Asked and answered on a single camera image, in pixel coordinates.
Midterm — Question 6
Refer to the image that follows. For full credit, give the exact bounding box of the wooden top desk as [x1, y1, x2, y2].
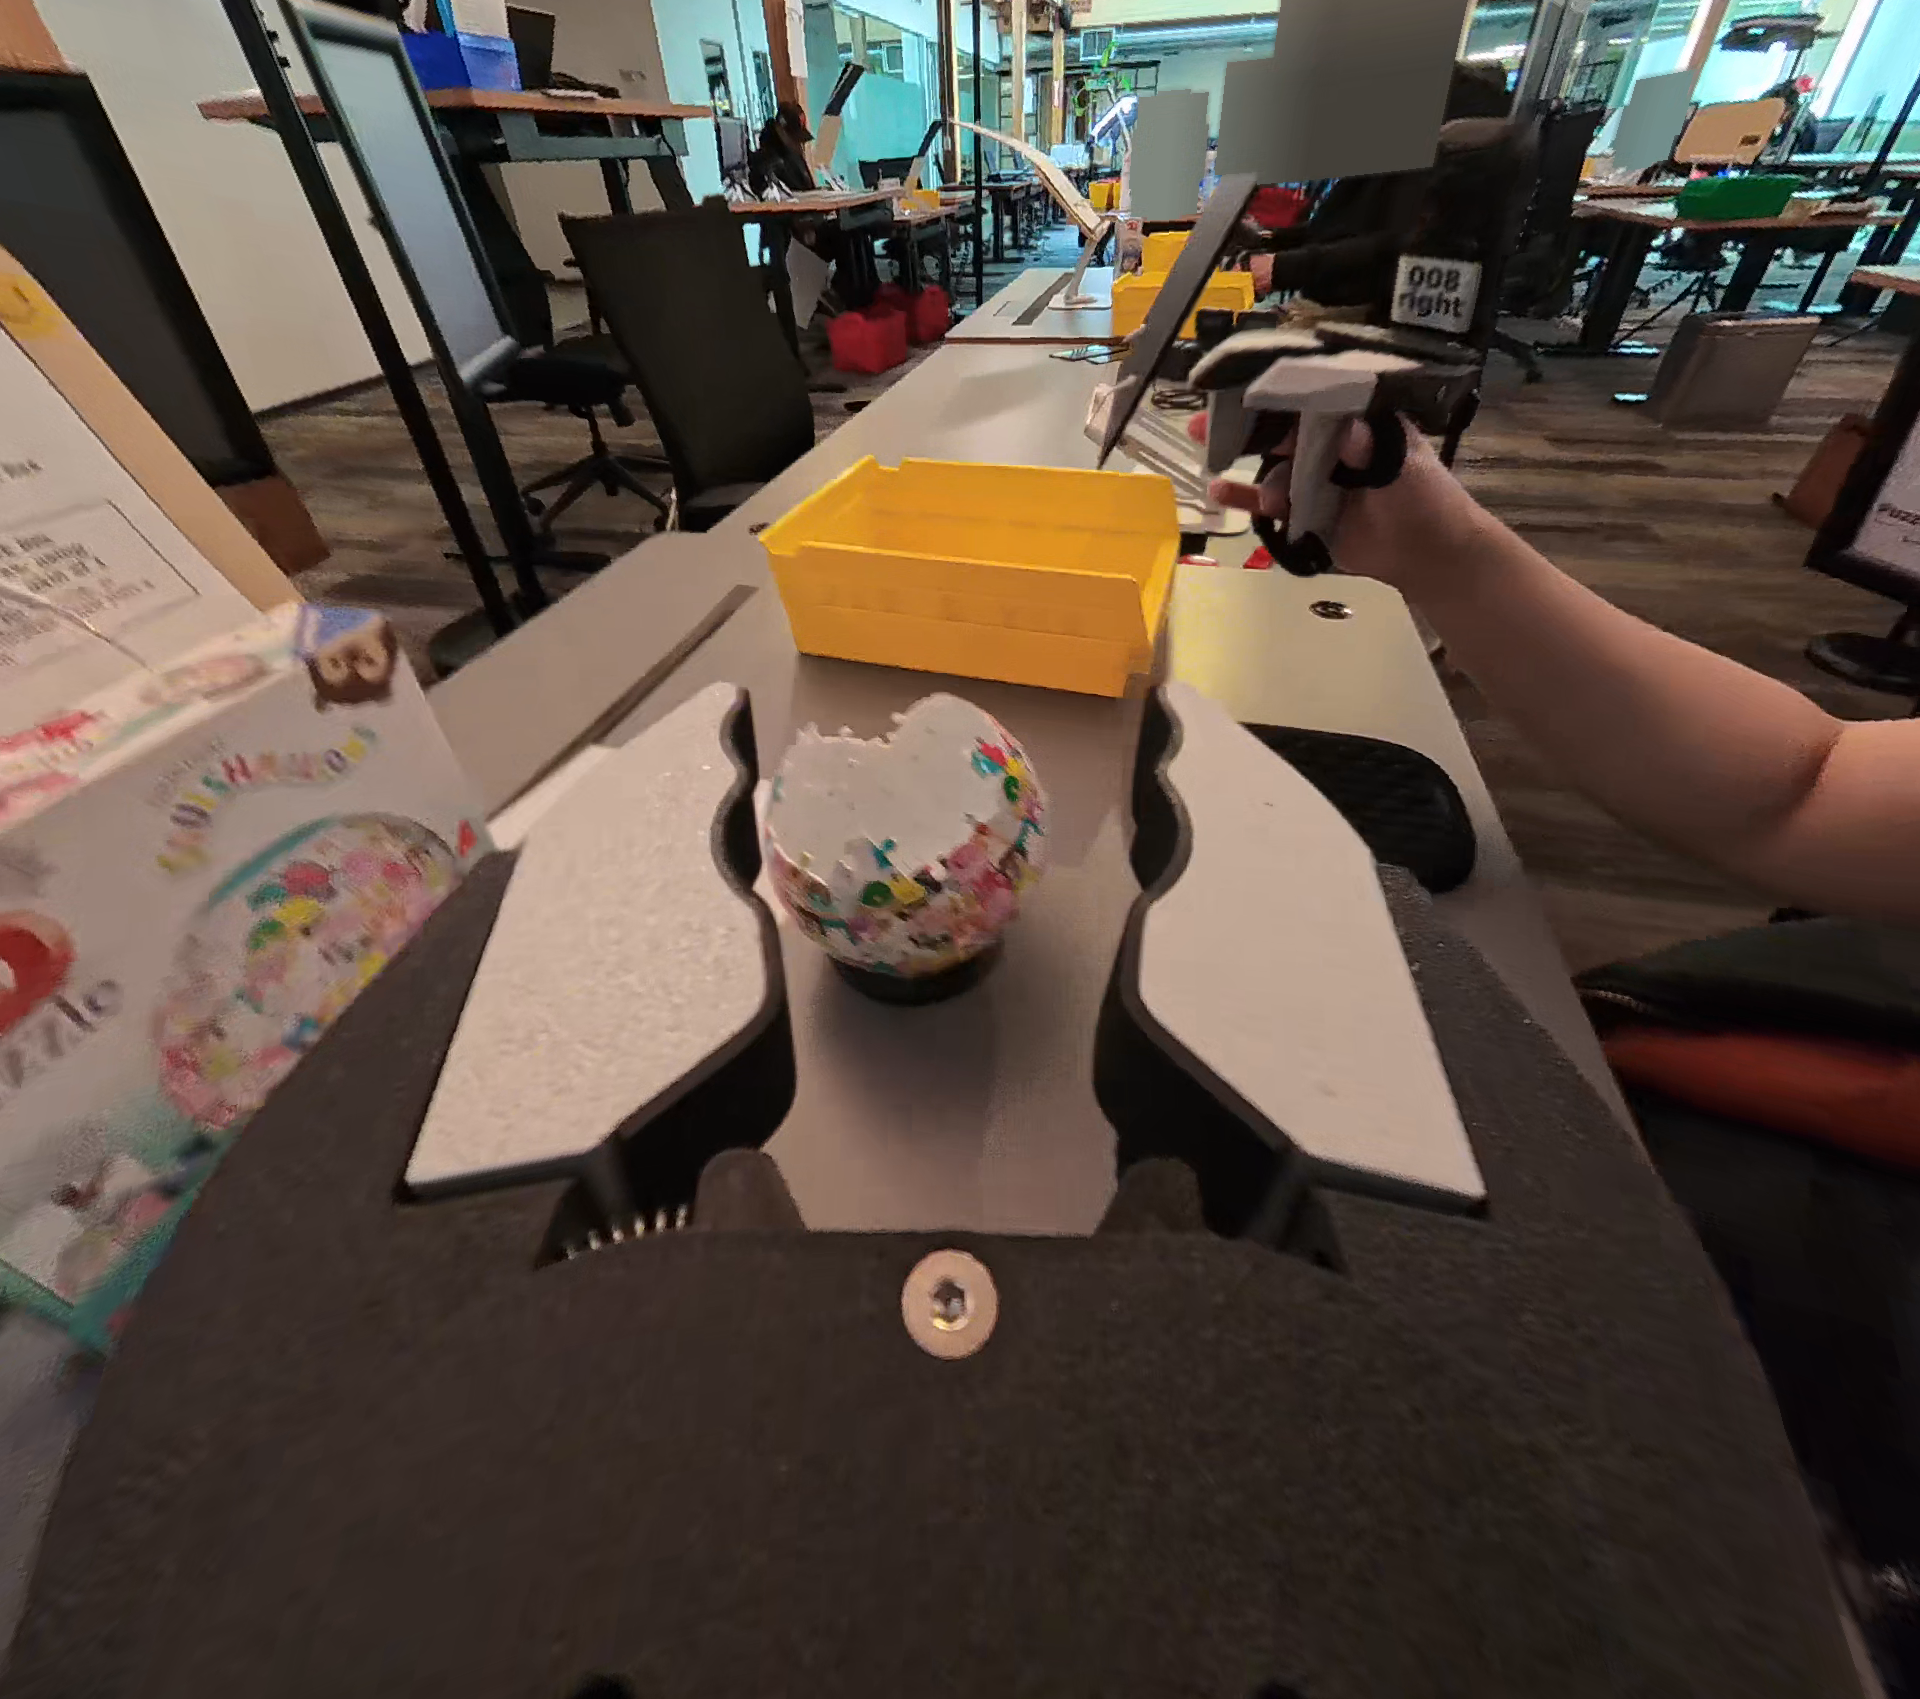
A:
[197, 86, 713, 232]

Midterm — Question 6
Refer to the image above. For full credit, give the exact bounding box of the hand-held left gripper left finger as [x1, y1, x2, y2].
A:
[401, 683, 798, 1203]

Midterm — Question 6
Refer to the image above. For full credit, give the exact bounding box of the black office chair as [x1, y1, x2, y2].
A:
[494, 206, 820, 537]

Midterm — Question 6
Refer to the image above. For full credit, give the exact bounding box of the black easel whiteboard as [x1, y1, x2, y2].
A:
[125, 0, 550, 643]

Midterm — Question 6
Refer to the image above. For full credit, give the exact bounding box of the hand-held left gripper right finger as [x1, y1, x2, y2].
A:
[1093, 683, 1489, 1213]

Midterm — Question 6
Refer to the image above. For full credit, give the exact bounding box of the black wrist rest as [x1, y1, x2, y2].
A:
[1244, 721, 1480, 893]

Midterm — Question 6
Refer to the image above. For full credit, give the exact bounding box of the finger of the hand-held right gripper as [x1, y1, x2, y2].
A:
[1187, 324, 1331, 392]
[1203, 354, 1377, 485]

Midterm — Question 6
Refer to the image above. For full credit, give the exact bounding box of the person's right hand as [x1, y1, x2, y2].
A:
[1191, 414, 1484, 597]

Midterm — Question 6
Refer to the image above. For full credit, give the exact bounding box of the grey metal bin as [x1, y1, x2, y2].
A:
[1649, 312, 1824, 430]

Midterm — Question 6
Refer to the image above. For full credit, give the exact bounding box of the black tilted monitor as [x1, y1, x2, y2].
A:
[1092, 172, 1262, 472]

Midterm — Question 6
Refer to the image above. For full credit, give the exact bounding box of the yellow plastic bin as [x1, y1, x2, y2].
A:
[760, 454, 1182, 699]
[1110, 230, 1254, 344]

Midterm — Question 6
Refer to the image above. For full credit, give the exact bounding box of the colourful puzzle ball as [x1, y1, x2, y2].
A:
[761, 693, 1050, 981]

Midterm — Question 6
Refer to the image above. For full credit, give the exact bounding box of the printed puzzle box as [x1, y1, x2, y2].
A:
[0, 601, 489, 1347]

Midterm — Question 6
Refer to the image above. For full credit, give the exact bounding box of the person's leg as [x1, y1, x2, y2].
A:
[1625, 1099, 1920, 1671]

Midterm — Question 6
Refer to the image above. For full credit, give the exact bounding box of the black framed sign stand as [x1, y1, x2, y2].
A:
[1804, 356, 1920, 687]

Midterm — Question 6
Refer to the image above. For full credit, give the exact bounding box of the person's right forearm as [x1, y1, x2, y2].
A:
[1410, 483, 1920, 921]

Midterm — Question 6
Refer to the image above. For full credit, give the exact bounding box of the blue storage bin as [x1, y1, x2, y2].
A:
[401, 32, 521, 94]

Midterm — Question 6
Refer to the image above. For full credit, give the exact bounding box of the tan board with paper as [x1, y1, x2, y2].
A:
[0, 244, 309, 717]

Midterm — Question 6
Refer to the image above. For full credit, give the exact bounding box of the white monitor stand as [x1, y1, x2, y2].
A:
[1081, 380, 1220, 531]

